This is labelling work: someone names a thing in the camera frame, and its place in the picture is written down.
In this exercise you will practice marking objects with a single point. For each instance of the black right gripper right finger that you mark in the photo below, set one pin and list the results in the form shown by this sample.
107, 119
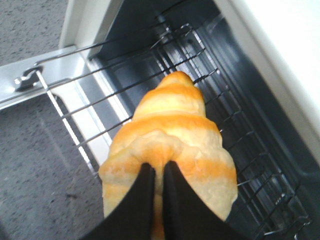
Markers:
185, 215

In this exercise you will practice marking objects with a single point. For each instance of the metal wire oven rack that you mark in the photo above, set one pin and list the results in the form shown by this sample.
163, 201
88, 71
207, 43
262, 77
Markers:
268, 206

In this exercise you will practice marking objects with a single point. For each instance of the golden croissant bread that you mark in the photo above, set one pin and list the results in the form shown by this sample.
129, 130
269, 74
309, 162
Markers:
170, 124

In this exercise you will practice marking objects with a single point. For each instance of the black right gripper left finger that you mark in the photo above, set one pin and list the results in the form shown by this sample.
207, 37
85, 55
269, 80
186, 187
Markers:
132, 218

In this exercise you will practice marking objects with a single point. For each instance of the white Toshiba toaster oven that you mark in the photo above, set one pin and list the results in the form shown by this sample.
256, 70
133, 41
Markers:
90, 22

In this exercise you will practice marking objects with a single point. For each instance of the glass oven door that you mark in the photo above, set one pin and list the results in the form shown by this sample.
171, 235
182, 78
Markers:
37, 75

